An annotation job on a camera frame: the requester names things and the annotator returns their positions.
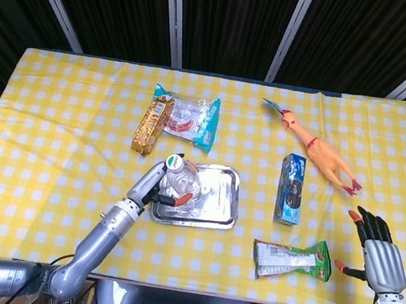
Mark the black ribbed backdrop curtain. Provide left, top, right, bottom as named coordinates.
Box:
left=0, top=0, right=406, bottom=211

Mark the blue cookie box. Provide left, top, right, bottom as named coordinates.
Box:
left=273, top=151, right=310, bottom=228

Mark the stainless steel tray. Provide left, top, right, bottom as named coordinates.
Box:
left=148, top=156, right=245, bottom=235

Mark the green silver snack bag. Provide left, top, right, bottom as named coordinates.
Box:
left=248, top=231, right=336, bottom=291

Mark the yellow rubber chicken toy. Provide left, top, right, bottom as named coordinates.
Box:
left=272, top=109, right=373, bottom=198

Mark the clear teal sausage snack bag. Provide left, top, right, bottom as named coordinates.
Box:
left=146, top=82, right=222, bottom=154

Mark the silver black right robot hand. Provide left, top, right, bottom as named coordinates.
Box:
left=330, top=204, right=406, bottom=297

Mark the yellow white checkered tablecloth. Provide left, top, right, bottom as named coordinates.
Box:
left=0, top=42, right=406, bottom=304

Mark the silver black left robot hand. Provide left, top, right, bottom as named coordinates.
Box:
left=125, top=156, right=198, bottom=215

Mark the clear plastic water bottle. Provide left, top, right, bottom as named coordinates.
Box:
left=159, top=153, right=210, bottom=213

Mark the gold foil biscuit packet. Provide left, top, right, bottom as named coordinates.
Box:
left=130, top=91, right=177, bottom=160

